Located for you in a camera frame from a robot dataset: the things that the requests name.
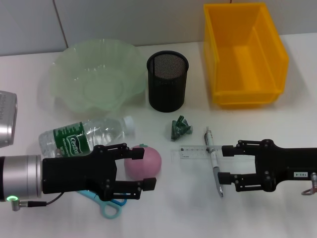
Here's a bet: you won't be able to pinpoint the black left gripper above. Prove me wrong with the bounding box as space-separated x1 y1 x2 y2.
42 143 158 201

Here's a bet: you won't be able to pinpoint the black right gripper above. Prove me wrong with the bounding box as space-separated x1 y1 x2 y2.
217 139 317 193

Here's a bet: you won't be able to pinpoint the pink peach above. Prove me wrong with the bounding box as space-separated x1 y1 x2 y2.
123 143 163 180

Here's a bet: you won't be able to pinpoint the blue teal scissors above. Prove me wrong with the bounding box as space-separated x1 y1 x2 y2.
76 189 128 220

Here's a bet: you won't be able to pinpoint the green plastic wrapper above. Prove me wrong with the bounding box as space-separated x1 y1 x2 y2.
170 114 194 142

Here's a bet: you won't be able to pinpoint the clear green-label water bottle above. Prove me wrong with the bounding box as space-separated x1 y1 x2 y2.
38 116 136 165

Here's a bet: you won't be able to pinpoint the grey white ballpoint pen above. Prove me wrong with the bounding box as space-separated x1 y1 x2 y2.
204 126 225 198

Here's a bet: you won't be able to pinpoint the clear plastic ruler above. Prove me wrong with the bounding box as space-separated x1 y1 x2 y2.
171 144 257 164

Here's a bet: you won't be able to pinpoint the black mesh pen holder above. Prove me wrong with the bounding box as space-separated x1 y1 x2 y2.
146 51 190 114

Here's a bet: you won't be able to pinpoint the translucent green fruit plate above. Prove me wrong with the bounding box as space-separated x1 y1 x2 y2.
48 38 147 119

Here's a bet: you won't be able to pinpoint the yellow plastic bin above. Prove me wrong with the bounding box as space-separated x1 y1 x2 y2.
203 2 290 110

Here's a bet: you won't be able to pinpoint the right arm connector cable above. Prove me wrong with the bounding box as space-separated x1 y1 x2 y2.
301 173 317 196

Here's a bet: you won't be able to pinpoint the arm connector cable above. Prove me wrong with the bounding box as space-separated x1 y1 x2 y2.
301 173 317 196
11 192 65 212

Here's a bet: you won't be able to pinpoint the left arm connector cable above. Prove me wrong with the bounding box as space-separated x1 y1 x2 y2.
11 192 65 212

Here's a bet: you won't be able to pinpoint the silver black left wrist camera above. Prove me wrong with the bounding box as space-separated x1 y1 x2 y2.
0 91 18 148

